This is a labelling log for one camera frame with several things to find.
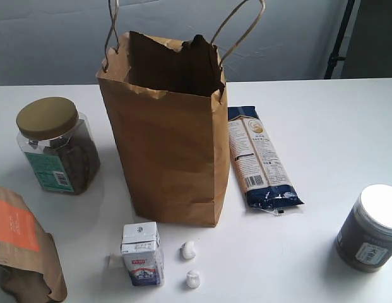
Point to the brown paper shopping bag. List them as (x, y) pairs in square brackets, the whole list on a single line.
[(166, 101)]

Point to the small white milk carton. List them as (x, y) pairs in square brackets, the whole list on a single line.
[(142, 254)]

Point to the clear jar with gold lid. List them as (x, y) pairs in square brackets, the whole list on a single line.
[(56, 140)]

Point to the blue noodle packet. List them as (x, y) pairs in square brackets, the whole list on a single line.
[(260, 172)]

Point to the brown pouch with orange label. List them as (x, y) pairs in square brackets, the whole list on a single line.
[(30, 269)]

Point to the dark jar with white lid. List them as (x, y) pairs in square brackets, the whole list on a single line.
[(364, 241)]

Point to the black light stand pole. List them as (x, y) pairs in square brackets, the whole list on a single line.
[(335, 56)]

